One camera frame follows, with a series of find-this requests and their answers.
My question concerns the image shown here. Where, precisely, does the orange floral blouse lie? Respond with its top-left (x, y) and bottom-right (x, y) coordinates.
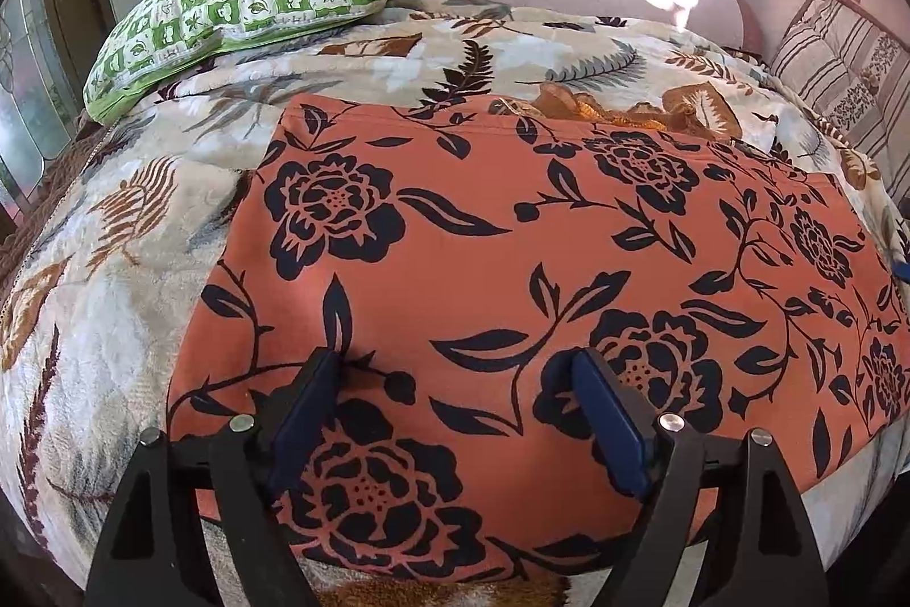
top-left (168, 94), bottom-right (908, 581)

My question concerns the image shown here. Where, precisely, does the leaf print fleece blanket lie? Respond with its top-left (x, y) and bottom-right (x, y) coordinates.
top-left (2, 0), bottom-right (908, 604)

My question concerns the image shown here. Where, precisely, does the striped floral cushion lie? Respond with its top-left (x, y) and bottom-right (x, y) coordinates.
top-left (771, 0), bottom-right (908, 205)

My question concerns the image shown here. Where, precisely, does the stained glass wooden door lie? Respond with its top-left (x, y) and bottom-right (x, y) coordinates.
top-left (2, 0), bottom-right (114, 236)

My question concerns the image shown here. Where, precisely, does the green white patterned pillow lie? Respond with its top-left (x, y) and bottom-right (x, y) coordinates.
top-left (83, 0), bottom-right (388, 125)

